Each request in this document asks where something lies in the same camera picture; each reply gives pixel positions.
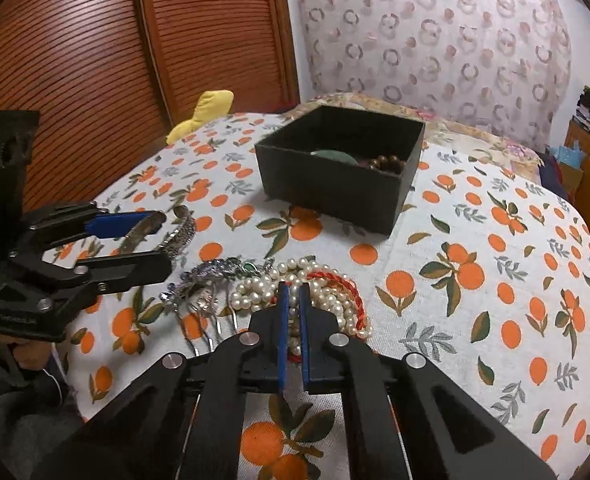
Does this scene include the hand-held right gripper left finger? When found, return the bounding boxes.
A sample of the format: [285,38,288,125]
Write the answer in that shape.
[35,282,290,480]

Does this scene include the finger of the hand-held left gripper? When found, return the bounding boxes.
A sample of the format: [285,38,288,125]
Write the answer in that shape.
[8,250,174,307]
[21,202,168,252]

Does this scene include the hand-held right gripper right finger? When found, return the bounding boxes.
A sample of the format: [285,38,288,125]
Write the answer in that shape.
[299,282,558,480]

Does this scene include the plain silver bangle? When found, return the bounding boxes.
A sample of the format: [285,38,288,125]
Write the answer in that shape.
[111,211,168,257]

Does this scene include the white pearl necklace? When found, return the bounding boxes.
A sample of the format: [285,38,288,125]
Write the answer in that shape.
[229,257,376,357]

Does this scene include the black jewelry box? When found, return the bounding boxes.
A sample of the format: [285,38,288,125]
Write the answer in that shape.
[254,105,426,237]

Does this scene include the person's left forearm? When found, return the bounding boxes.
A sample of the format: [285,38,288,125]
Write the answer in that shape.
[0,344,86,480]

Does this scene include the person's left hand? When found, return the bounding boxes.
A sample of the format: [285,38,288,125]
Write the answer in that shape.
[4,341,52,377]

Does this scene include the silver rhinestone hair comb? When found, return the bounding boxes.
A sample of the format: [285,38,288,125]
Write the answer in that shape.
[161,259,242,357]

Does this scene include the green gem brooch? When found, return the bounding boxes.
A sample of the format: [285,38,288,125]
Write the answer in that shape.
[224,257,276,281]

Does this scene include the wooden louvre wardrobe door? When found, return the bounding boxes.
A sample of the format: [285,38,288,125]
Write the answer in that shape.
[0,0,176,213]
[134,0,302,117]

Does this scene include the green jade bangle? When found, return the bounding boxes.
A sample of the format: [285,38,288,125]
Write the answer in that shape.
[314,148,360,166]

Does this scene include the orange fruit print tablecloth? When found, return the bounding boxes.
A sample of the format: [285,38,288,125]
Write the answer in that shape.
[61,109,590,480]

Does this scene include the blue glitter bag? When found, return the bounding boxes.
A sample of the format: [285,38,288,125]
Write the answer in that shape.
[546,142,584,167]

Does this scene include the ornate silver cuff bracelet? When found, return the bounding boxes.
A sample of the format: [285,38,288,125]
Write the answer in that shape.
[156,205,198,262]

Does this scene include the red braided cord bracelet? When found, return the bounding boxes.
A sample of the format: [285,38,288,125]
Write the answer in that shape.
[290,269,372,367]

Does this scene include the brown wooden bead bracelet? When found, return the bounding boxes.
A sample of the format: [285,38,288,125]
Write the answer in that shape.
[359,154,408,176]

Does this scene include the ring pattern curtain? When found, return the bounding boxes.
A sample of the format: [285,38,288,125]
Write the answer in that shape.
[281,0,574,155]

